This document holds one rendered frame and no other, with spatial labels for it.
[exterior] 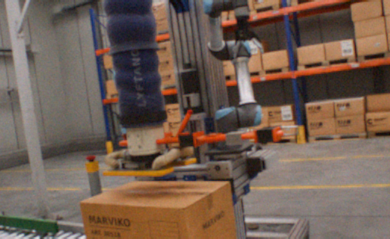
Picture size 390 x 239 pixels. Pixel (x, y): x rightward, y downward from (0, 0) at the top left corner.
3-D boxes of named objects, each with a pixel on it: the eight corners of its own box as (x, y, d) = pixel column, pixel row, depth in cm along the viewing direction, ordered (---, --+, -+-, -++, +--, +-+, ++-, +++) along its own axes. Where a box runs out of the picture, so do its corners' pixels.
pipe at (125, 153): (103, 167, 179) (102, 155, 179) (138, 156, 200) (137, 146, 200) (162, 167, 161) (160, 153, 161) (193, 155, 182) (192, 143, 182)
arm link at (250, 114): (236, 131, 228) (224, 46, 242) (262, 128, 228) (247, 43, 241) (238, 126, 217) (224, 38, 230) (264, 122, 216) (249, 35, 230)
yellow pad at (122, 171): (102, 175, 178) (100, 165, 178) (116, 171, 186) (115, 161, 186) (160, 176, 160) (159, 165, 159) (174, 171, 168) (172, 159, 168)
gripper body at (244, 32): (235, 41, 189) (231, 17, 188) (241, 43, 196) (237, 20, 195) (249, 39, 185) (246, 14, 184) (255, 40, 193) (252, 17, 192)
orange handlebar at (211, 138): (101, 148, 192) (100, 141, 192) (140, 138, 217) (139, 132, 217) (280, 139, 142) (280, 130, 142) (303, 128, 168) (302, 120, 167)
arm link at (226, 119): (216, 131, 231) (213, 109, 230) (239, 128, 230) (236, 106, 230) (217, 133, 219) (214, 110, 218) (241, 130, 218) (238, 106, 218)
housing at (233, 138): (225, 145, 154) (224, 134, 154) (233, 142, 160) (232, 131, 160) (241, 144, 151) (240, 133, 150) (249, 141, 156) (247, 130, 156)
